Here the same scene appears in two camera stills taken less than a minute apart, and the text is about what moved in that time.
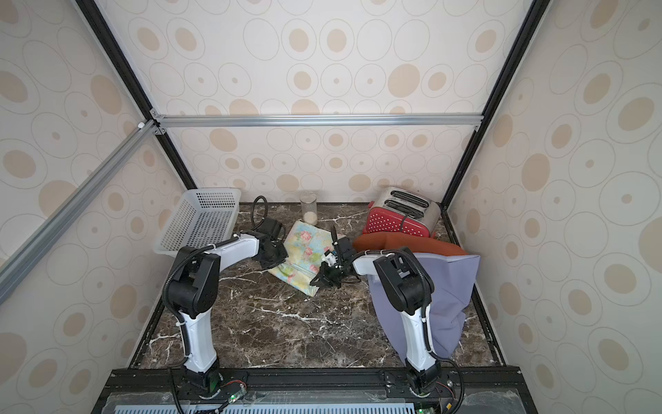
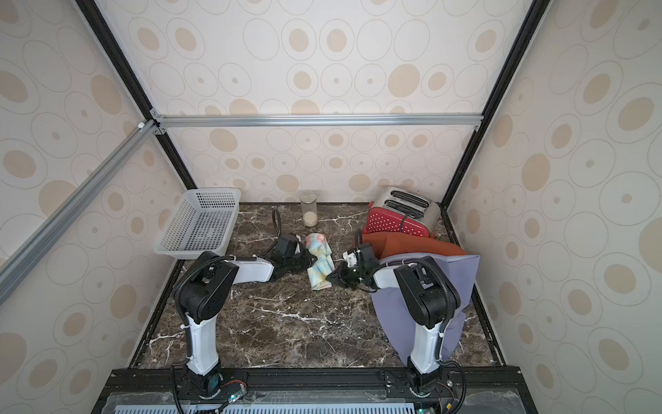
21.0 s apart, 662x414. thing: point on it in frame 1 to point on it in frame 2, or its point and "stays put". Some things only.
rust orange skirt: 413,243 stays put
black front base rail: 467,391 stays put
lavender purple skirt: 452,277 stays put
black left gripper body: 277,255 to 297,263
